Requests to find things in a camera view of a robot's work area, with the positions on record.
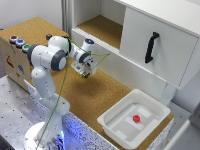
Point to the blue button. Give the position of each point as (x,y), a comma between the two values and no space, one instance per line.
(20,42)

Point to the white plastic box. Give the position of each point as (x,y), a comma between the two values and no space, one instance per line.
(113,125)

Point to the green button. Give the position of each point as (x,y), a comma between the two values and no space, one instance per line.
(26,48)

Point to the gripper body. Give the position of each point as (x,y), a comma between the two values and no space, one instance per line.
(85,63)

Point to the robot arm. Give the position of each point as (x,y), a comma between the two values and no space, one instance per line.
(43,83)

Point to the yellow block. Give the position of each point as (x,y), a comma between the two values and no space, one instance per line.
(80,74)

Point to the pink block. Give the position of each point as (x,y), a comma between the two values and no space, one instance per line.
(136,118)

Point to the white sliding door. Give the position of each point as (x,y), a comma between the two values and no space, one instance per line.
(173,50)

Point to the red button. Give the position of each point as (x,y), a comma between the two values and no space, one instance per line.
(13,39)

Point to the white cabinet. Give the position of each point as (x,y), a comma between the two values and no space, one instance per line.
(133,75)

